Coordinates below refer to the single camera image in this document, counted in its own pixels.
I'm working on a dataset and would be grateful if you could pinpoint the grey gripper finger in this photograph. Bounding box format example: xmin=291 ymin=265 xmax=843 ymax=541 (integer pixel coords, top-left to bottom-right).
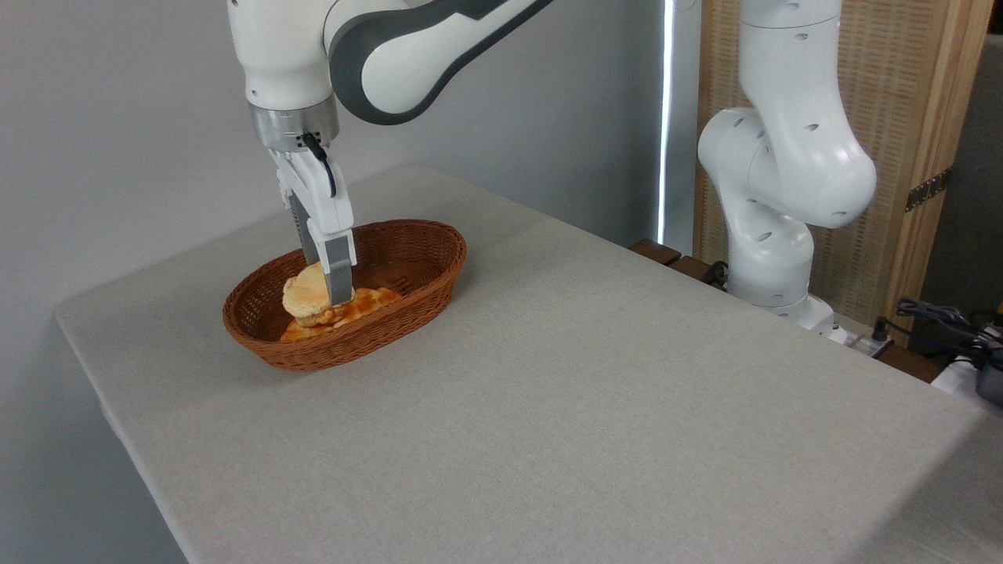
xmin=287 ymin=194 xmax=321 ymax=266
xmin=307 ymin=219 xmax=359 ymax=307

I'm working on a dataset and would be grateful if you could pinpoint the metal screen hinge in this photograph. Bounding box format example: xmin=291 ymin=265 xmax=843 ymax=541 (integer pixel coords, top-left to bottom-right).
xmin=904 ymin=166 xmax=954 ymax=213

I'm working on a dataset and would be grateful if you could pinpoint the dark wooden bench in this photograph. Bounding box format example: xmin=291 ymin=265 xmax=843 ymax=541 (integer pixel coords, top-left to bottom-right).
xmin=628 ymin=238 xmax=731 ymax=292

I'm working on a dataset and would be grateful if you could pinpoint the bundle of black cables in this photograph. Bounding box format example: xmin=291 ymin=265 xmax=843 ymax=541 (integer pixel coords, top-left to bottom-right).
xmin=871 ymin=296 xmax=1003 ymax=369

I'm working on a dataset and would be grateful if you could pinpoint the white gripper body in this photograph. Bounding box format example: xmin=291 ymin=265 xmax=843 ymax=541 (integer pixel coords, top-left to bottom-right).
xmin=270 ymin=146 xmax=356 ymax=236

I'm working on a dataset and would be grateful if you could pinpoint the rattan and wood folding screen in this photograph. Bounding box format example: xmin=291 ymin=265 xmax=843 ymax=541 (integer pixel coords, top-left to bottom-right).
xmin=693 ymin=0 xmax=995 ymax=347

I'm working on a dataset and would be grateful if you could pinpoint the brown woven wicker basket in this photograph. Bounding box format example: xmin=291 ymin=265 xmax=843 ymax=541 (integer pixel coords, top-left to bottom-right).
xmin=223 ymin=219 xmax=469 ymax=373

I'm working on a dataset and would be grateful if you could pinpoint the flat orange glazed bread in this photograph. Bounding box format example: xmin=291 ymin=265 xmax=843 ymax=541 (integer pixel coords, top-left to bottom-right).
xmin=280 ymin=287 xmax=403 ymax=344

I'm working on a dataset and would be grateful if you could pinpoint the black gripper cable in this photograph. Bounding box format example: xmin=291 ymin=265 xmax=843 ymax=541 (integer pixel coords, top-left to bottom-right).
xmin=300 ymin=132 xmax=339 ymax=199

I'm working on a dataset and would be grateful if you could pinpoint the round golden bread roll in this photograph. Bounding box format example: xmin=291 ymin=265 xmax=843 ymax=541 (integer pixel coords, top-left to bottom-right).
xmin=281 ymin=262 xmax=356 ymax=328

